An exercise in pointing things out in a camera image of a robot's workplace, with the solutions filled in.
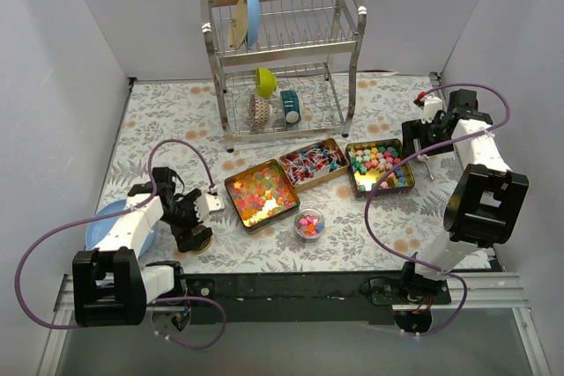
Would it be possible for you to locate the silver metal scoop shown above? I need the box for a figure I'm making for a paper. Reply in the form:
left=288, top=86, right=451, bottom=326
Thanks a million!
left=417, top=153, right=435, bottom=181

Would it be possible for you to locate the gold round jar lid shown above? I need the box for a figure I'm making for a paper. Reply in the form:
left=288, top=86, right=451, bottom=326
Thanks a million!
left=191, top=236, right=213, bottom=254

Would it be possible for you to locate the tin with star candies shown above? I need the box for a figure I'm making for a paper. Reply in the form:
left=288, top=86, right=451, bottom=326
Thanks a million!
left=345, top=138, right=415, bottom=200

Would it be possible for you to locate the tin with gummy candies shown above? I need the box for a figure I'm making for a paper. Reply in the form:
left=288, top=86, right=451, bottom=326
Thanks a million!
left=224, top=159, right=301, bottom=233

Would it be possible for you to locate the gold tin with lollipops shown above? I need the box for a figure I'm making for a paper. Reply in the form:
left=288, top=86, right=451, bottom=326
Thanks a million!
left=278, top=138, right=350, bottom=193

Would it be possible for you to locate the clear glass jar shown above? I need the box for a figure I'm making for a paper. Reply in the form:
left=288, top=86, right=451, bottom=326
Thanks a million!
left=293, top=209, right=326, bottom=242

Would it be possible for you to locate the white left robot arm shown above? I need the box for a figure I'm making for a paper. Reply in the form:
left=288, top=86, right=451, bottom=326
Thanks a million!
left=72, top=167, right=224, bottom=328

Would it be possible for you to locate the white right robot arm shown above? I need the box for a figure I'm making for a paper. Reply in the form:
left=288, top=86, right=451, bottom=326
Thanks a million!
left=398, top=85, right=529, bottom=304

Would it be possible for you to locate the light blue plate on table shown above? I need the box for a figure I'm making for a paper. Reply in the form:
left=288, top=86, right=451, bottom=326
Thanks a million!
left=85, top=199, right=159, bottom=255

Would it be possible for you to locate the floral tablecloth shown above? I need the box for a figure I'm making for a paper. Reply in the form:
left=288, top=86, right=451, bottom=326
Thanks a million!
left=100, top=81, right=461, bottom=273

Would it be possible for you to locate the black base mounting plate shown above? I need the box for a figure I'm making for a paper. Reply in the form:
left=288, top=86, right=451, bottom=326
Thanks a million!
left=136, top=271, right=452, bottom=327

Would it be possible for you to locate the patterned ceramic bowl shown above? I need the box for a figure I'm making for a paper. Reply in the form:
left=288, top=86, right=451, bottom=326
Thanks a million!
left=248, top=94, right=271, bottom=129

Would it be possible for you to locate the teal mug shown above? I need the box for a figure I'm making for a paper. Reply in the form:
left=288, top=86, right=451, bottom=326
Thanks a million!
left=280, top=90, right=301, bottom=125

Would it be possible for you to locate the steel dish rack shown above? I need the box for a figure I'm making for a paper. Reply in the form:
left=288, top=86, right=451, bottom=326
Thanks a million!
left=200, top=0, right=367, bottom=151

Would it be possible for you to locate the green bowl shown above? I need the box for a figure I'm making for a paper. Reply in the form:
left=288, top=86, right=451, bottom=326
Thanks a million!
left=255, top=67, right=278, bottom=99

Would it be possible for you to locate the beige wooden plate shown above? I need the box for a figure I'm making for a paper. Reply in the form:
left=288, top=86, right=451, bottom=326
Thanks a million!
left=228, top=0, right=249, bottom=50

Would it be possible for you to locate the light blue plate in rack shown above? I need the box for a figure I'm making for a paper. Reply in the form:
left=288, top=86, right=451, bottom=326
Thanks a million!
left=246, top=0, right=260, bottom=48

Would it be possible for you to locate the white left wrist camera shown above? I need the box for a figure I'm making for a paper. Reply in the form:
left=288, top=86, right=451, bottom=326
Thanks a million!
left=194, top=193, right=225, bottom=221

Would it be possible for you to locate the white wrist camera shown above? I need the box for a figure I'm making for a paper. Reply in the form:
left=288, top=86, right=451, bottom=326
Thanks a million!
left=194, top=193, right=225, bottom=221
left=414, top=92, right=444, bottom=124

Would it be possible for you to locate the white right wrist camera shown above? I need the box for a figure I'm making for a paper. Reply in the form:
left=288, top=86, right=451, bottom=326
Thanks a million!
left=414, top=92, right=444, bottom=124

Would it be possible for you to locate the aluminium frame rail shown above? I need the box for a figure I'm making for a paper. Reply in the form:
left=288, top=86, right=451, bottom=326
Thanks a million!
left=39, top=273, right=551, bottom=375

